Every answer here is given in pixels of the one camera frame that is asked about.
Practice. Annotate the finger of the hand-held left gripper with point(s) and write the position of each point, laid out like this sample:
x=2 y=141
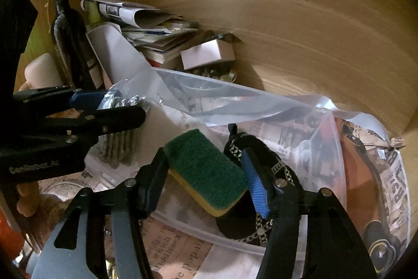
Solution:
x=86 y=101
x=120 y=120

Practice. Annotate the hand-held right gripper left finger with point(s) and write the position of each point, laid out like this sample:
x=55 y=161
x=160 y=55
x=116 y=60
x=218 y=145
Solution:
x=153 y=181

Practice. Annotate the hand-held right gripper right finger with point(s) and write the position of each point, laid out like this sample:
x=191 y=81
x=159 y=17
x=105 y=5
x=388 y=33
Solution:
x=256 y=184

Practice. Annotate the green and yellow sponge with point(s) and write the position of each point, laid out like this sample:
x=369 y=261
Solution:
x=209 y=168

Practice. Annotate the clear plastic bag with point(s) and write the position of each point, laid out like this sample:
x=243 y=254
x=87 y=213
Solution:
x=248 y=109

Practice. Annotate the beige soft block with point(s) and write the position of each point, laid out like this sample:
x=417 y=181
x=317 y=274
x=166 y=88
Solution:
x=42 y=70

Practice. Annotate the person's left hand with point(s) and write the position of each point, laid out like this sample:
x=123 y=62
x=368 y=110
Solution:
x=27 y=202

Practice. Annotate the grey knitted cloth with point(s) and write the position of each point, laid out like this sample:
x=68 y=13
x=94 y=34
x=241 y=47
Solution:
x=120 y=145

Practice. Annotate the black patterned fabric pouch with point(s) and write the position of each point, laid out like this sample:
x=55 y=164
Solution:
x=284 y=168

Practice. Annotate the white folded paper sheet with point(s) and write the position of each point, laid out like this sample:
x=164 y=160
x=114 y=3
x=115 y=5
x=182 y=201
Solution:
x=114 y=50

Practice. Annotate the dark wine bottle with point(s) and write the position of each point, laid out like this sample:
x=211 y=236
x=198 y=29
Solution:
x=70 y=37

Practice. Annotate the stack of books and magazines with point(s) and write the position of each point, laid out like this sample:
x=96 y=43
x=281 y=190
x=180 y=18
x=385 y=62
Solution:
x=156 y=34

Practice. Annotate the orange leather item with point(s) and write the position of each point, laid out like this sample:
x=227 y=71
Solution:
x=357 y=177

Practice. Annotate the pile of glass beads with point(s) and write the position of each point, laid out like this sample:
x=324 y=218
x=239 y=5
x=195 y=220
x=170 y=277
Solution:
x=215 y=74

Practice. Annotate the small white cardboard box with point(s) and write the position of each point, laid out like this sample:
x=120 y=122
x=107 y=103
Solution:
x=209 y=53

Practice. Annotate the black item with gold stud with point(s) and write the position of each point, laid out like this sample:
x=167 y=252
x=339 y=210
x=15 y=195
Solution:
x=380 y=244

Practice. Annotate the newspaper print basket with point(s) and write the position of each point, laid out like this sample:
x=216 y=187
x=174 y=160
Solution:
x=395 y=181

